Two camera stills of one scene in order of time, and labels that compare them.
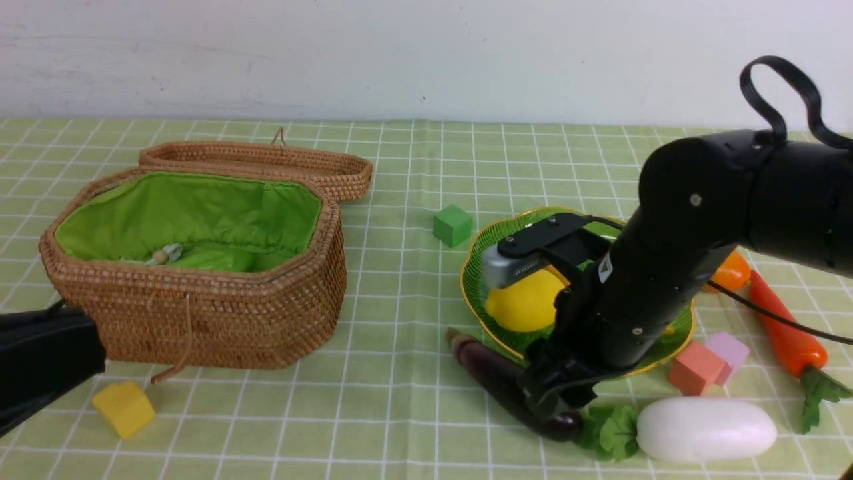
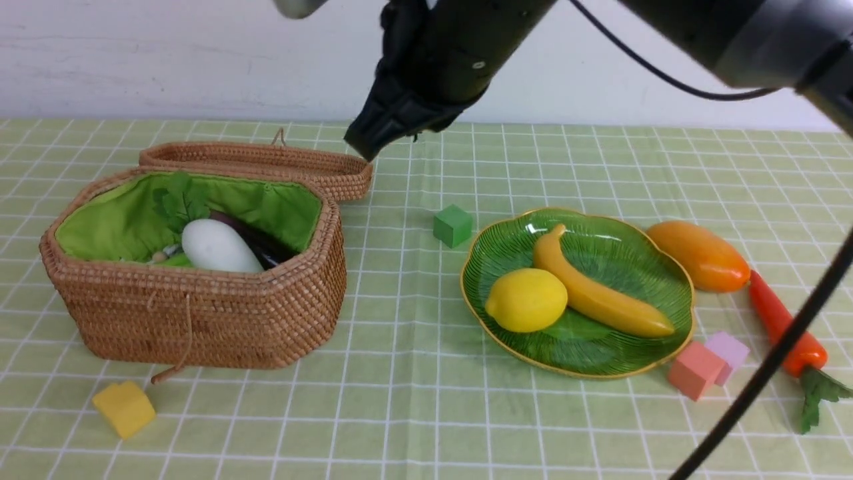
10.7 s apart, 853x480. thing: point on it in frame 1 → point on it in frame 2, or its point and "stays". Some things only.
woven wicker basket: [209, 255] stays
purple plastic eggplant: [504, 381] → [266, 251]
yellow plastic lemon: [527, 303] stays
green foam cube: [452, 225] stays
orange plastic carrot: [802, 357] stays
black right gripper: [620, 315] → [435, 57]
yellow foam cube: [127, 408] stays
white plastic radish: [699, 428] → [209, 244]
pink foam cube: [732, 351] stays
